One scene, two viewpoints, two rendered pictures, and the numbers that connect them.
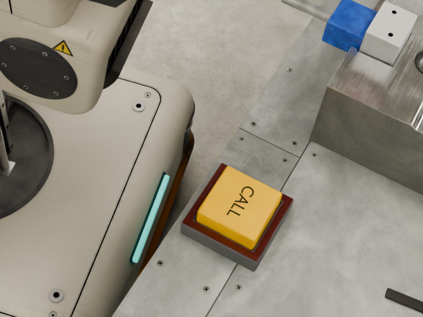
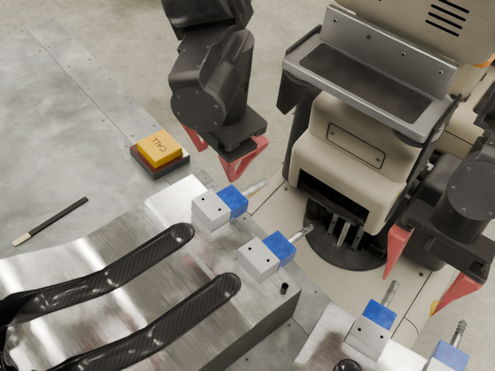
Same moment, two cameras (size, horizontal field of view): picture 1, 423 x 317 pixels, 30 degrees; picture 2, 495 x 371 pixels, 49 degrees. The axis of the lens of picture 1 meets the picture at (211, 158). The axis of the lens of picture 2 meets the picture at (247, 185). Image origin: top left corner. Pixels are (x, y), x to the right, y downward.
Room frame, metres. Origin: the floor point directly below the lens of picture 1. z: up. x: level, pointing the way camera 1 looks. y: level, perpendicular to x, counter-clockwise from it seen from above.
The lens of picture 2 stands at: (0.78, -0.58, 1.56)
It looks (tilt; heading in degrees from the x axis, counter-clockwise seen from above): 51 degrees down; 112
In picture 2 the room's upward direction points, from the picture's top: 8 degrees clockwise
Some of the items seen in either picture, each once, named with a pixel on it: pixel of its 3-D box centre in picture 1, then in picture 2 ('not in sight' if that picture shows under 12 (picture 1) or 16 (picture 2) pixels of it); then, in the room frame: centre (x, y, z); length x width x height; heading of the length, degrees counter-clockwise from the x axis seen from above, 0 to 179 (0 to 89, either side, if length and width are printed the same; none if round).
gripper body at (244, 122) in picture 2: not in sight; (223, 98); (0.56, -0.14, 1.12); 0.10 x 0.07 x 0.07; 159
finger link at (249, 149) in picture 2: not in sight; (230, 149); (0.58, -0.15, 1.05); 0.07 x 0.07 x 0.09; 69
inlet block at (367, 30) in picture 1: (341, 22); (234, 200); (0.57, -0.11, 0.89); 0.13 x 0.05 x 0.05; 69
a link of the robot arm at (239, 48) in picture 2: not in sight; (225, 59); (0.56, -0.15, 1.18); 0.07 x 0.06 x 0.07; 102
